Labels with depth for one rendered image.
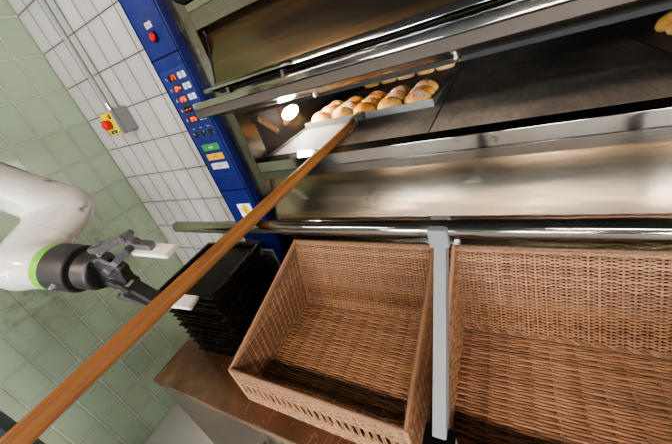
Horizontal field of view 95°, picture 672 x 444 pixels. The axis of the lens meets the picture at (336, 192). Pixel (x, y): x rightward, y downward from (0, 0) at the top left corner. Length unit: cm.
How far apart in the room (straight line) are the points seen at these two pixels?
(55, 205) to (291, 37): 67
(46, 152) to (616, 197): 197
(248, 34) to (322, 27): 25
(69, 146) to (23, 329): 77
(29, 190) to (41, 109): 97
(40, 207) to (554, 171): 115
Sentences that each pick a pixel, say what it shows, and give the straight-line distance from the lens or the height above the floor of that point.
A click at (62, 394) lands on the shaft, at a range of 58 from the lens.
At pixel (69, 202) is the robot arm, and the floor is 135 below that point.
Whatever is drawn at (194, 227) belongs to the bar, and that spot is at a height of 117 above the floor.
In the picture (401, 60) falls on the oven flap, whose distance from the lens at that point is 67.
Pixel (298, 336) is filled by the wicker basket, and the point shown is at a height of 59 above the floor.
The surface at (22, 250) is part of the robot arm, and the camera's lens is 85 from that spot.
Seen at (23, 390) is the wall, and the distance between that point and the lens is 189.
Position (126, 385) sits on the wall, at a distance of 208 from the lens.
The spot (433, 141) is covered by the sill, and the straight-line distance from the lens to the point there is 86.
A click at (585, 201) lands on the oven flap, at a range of 93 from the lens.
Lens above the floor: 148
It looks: 25 degrees down
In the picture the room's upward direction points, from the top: 19 degrees counter-clockwise
